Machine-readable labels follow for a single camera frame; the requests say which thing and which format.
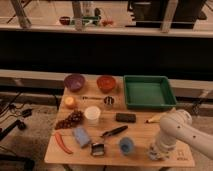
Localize black rectangular sponge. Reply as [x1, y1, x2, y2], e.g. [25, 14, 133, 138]
[116, 113, 136, 123]

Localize orange bowl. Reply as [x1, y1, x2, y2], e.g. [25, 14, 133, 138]
[97, 75, 116, 93]

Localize blue small bowl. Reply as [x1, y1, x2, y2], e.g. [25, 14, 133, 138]
[119, 137, 134, 155]

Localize green background object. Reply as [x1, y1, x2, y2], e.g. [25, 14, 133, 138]
[70, 16, 100, 26]

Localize wooden table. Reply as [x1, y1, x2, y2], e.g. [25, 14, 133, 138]
[44, 78, 195, 167]

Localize dark red background bowl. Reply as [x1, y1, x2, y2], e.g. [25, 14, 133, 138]
[59, 16, 70, 25]

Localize red chili pepper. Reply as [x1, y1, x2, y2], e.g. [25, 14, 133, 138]
[54, 132, 73, 154]

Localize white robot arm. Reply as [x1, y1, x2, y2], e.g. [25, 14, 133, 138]
[150, 109, 213, 160]

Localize white plastic cup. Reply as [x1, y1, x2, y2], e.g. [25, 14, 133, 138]
[84, 106, 101, 125]

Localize purple bowl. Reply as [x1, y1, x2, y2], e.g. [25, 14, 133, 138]
[64, 74, 85, 92]

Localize banana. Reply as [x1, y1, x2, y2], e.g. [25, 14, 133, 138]
[145, 115, 163, 123]

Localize green plastic tray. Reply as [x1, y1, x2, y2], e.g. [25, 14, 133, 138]
[123, 75, 177, 110]

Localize blue folded cloth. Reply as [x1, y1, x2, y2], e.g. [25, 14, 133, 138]
[73, 126, 91, 148]

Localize black cables on floor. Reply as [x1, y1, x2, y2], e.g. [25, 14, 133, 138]
[0, 93, 34, 141]

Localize bunch of dark grapes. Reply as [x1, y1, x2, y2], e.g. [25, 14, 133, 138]
[55, 110, 83, 130]

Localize orange fruit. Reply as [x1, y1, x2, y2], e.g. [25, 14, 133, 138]
[65, 96, 77, 109]

